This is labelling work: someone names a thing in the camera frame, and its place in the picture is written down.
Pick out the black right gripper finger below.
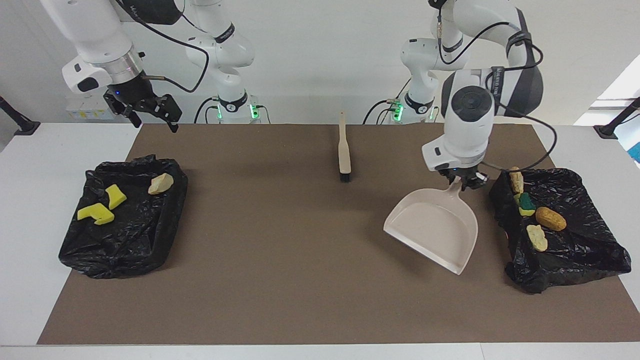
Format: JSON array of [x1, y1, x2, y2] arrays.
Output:
[[149, 93, 182, 134], [103, 95, 144, 129]]

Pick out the orange striped croissant piece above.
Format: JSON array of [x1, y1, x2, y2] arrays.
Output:
[[508, 166, 525, 195]]

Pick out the beige plastic dustpan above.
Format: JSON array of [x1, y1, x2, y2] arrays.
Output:
[[383, 177, 479, 276]]

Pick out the rounded yellow sponge piece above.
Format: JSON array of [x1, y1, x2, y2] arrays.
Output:
[[514, 192, 537, 217]]

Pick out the pale beige foam chunk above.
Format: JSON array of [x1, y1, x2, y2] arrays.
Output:
[[148, 173, 175, 195]]

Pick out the small yellow sponge wedge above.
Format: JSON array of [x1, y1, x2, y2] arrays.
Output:
[[105, 184, 128, 210]]

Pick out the pale chip piece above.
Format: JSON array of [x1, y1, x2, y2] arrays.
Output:
[[526, 224, 549, 252]]

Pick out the brown bread roll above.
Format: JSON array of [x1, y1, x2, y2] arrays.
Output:
[[535, 207, 568, 232]]

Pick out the notched yellow sponge piece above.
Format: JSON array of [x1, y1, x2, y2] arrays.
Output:
[[77, 202, 115, 226]]

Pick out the beige hand brush black bristles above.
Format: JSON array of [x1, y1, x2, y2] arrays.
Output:
[[338, 112, 352, 183]]

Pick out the black bag lined bin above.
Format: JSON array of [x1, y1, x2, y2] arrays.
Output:
[[488, 167, 633, 294], [58, 154, 190, 279]]

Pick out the brown table mat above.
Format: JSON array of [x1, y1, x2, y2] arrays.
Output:
[[37, 123, 640, 345]]

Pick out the black right base cable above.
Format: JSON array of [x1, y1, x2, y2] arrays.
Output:
[[194, 96, 221, 124]]

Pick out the black base cable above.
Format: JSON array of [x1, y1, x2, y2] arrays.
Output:
[[194, 96, 221, 124], [362, 97, 401, 125]]

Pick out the white wall socket box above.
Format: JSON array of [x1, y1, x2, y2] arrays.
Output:
[[66, 92, 120, 121]]

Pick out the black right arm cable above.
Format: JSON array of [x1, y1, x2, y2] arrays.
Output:
[[115, 0, 211, 94]]

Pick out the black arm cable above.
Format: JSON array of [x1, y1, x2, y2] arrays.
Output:
[[115, 0, 211, 94], [435, 0, 558, 173]]

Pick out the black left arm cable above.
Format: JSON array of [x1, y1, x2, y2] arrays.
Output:
[[435, 0, 558, 173]]

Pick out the black camera stand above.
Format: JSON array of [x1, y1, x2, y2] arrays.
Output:
[[0, 95, 41, 137], [593, 96, 640, 140]]

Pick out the black left base cable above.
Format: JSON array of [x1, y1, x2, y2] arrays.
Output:
[[362, 97, 401, 125]]

